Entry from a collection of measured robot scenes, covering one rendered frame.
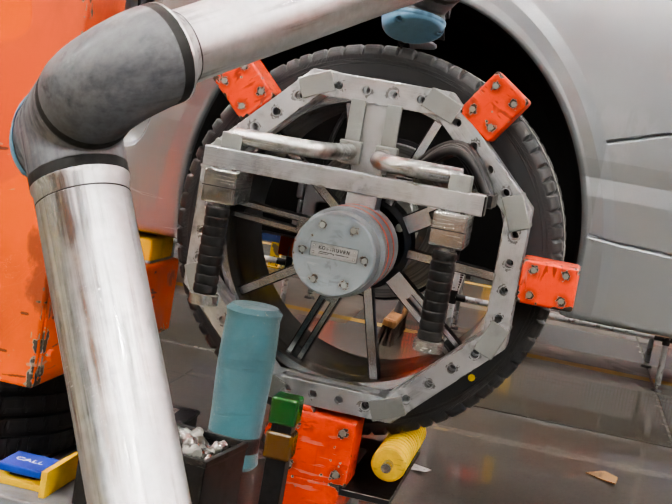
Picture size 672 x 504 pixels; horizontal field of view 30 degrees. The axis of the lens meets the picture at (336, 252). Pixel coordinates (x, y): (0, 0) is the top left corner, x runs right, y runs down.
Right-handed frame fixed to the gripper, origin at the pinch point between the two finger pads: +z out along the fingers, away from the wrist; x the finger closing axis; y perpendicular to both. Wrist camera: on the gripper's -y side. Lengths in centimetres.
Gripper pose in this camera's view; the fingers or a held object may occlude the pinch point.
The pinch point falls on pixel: (408, 43)
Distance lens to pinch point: 216.2
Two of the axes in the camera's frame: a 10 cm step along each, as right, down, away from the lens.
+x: 2.7, -9.0, 3.5
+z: 0.9, 3.8, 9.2
